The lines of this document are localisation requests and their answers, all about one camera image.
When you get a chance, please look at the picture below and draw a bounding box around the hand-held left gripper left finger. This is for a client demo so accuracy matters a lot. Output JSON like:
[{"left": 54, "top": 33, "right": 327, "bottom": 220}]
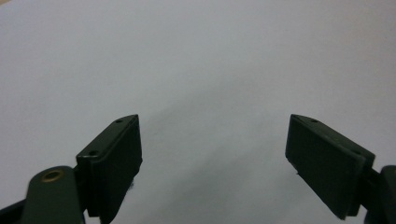
[{"left": 76, "top": 114, "right": 144, "bottom": 224}]

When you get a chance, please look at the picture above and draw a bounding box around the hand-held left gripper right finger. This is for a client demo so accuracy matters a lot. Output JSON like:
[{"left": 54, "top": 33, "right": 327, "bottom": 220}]
[{"left": 285, "top": 113, "right": 376, "bottom": 220}]

